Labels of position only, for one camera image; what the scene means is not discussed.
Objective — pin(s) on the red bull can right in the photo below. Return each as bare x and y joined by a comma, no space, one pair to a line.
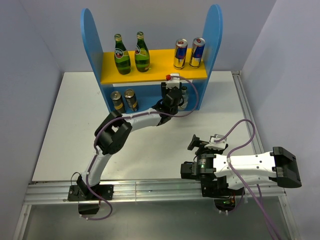
197,50

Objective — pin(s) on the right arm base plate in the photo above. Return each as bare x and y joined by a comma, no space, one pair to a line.
212,189

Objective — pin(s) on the black can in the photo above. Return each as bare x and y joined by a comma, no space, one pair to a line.
131,99
118,102

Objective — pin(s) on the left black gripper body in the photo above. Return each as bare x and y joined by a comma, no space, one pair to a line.
175,111

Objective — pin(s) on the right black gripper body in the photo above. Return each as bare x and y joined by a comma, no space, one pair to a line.
203,149

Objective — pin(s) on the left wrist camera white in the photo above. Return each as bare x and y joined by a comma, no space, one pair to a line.
172,81

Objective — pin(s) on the aluminium right side rail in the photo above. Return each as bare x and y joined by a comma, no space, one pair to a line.
246,110

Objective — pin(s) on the red bull can left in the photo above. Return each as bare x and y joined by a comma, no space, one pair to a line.
180,53

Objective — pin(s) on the clear water bottle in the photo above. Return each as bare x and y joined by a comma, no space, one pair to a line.
185,99

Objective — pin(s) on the green glass bottle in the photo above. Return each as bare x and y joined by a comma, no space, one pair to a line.
141,56
121,56

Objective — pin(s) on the blue and yellow wooden shelf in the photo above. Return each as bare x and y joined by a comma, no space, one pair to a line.
147,85

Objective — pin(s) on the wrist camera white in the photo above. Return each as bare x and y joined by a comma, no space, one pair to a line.
172,81
217,142

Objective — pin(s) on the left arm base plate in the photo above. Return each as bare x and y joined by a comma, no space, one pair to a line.
80,192

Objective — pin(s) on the red bull can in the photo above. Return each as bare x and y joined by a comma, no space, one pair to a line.
180,53
197,50

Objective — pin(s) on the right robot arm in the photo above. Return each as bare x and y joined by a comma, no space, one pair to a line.
234,172

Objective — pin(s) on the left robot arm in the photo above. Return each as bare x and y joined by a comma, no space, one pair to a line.
114,131

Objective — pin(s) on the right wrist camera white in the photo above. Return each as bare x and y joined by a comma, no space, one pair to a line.
217,142

